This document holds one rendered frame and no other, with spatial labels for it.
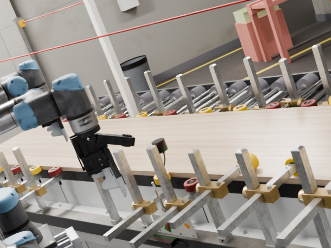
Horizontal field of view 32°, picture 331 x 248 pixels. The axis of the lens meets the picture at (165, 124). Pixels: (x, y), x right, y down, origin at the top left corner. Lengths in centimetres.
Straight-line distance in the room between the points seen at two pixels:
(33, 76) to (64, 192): 154
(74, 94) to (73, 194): 220
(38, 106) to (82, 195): 211
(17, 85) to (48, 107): 67
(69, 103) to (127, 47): 759
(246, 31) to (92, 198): 510
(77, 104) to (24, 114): 14
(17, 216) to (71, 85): 85
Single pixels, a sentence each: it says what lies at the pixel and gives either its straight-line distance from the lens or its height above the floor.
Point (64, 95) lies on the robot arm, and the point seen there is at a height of 163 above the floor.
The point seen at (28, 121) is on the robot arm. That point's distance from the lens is 151.
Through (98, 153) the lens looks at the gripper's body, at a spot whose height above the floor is 145.
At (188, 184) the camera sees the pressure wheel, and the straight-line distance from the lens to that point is 255.
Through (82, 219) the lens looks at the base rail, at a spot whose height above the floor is 70.
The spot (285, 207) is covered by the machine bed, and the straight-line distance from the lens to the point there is 242.
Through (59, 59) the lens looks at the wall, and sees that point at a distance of 884.
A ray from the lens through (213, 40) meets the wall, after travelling 960.
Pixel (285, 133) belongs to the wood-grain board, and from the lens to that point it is 275.
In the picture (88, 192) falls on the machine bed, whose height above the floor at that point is 73.
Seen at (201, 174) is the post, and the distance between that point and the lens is 228.
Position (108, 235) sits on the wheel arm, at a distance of 258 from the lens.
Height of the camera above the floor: 188
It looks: 16 degrees down
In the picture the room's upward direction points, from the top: 21 degrees counter-clockwise
